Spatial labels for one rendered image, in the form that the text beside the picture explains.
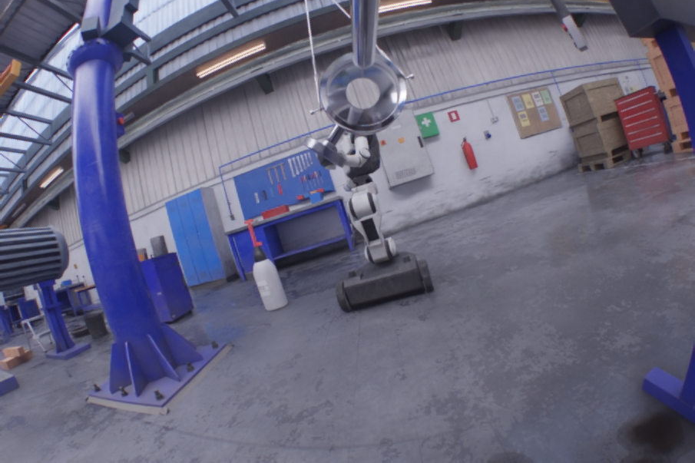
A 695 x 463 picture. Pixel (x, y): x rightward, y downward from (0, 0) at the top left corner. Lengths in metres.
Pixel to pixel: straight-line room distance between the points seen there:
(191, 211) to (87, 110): 3.89
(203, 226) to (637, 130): 7.25
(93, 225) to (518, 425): 1.93
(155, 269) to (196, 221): 2.33
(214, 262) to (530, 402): 5.09
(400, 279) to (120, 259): 1.59
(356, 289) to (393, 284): 0.22
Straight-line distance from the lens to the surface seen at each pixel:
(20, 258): 3.55
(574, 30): 1.18
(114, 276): 1.71
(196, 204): 5.45
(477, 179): 5.45
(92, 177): 1.81
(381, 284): 1.72
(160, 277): 3.34
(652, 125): 4.95
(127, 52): 2.41
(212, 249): 5.34
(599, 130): 4.99
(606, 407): 0.84
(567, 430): 0.79
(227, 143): 5.90
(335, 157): 1.13
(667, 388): 0.83
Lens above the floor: 0.62
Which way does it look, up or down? 1 degrees up
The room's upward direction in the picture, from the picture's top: 17 degrees counter-clockwise
